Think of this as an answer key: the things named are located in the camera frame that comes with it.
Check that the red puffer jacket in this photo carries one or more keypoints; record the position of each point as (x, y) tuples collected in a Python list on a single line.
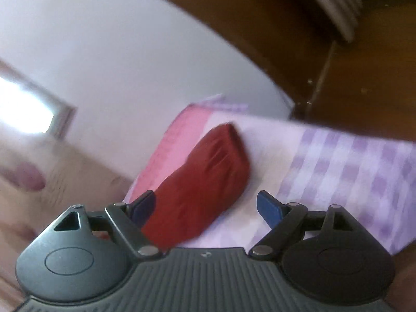
[(213, 177)]

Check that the beige leaf print curtain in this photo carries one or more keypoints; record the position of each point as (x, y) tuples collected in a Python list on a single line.
[(40, 178)]

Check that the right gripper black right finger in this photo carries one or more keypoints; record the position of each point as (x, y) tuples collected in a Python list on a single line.
[(326, 255)]

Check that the wooden window frame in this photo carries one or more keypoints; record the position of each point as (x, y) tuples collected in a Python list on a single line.
[(30, 109)]

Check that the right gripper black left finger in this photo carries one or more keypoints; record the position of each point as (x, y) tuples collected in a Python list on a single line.
[(83, 255)]

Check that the brown wooden door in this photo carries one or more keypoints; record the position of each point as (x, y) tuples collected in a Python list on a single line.
[(366, 86)]

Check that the pink checkered bed sheet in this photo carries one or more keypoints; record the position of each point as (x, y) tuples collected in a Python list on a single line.
[(372, 178)]

